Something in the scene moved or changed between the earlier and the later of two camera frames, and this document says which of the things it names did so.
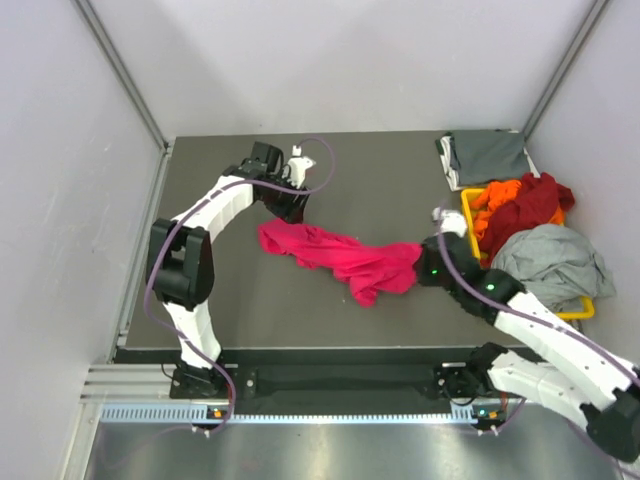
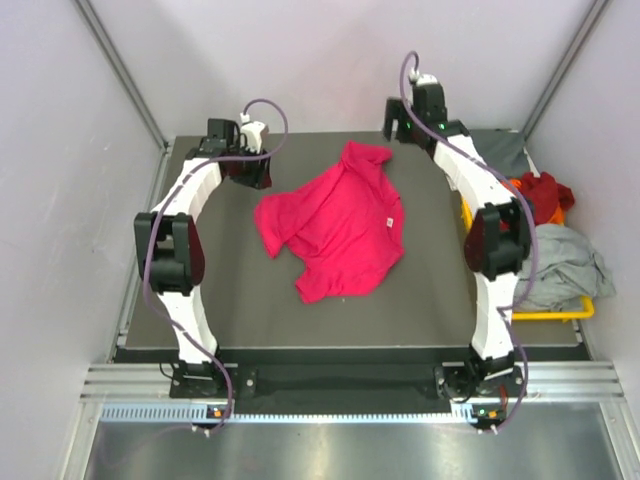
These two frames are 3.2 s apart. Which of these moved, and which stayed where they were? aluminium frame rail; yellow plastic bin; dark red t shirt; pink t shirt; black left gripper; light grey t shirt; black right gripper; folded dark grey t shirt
Moved: black right gripper; black left gripper; pink t shirt
Stayed: dark red t shirt; aluminium frame rail; folded dark grey t shirt; light grey t shirt; yellow plastic bin
